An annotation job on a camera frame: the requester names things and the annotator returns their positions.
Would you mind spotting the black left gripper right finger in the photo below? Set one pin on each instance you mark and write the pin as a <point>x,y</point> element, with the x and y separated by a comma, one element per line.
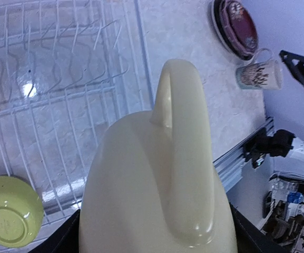
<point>249,238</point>

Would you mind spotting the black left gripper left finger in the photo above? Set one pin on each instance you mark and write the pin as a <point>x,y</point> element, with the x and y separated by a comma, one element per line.
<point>65,239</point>

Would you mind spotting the floral patterned tall mug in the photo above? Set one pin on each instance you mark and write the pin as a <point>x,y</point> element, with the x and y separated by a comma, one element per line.
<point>265,75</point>

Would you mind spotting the lime green bowl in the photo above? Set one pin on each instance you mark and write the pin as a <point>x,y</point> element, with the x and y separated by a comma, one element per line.
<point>21,212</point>

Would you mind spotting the maroon pink plate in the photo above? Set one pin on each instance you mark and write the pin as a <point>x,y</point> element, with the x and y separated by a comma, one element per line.
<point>224,18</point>

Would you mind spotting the black rimmed striped plate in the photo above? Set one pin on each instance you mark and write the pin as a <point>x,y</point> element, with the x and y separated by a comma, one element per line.
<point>221,34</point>

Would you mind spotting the yellow mug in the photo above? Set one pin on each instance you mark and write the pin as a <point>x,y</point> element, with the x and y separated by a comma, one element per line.
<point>152,186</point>

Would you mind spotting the cluttered background equipment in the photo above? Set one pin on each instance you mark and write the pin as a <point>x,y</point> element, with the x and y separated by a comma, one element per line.
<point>283,211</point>

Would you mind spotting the aluminium front frame rail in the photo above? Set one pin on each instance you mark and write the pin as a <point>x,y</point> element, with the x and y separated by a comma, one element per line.
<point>229,165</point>

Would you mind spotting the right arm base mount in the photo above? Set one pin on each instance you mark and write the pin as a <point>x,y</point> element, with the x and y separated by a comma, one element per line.
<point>258,146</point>

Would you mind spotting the white wire dish rack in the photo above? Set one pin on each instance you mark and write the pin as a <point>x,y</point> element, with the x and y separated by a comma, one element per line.
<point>68,70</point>

